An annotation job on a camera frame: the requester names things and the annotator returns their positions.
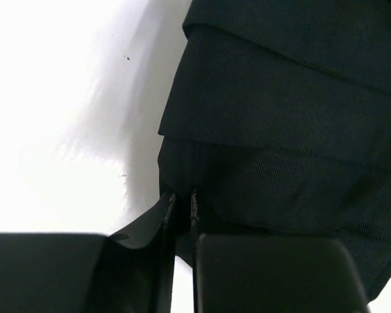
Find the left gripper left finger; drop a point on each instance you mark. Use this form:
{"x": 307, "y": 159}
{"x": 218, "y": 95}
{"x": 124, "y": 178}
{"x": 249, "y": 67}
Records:
{"x": 129, "y": 271}

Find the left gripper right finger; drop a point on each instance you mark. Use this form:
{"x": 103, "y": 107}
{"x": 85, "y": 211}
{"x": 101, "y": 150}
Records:
{"x": 242, "y": 269}

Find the black pleated skirt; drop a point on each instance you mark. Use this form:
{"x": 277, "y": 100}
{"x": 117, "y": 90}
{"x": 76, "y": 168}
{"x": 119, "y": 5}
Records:
{"x": 279, "y": 118}

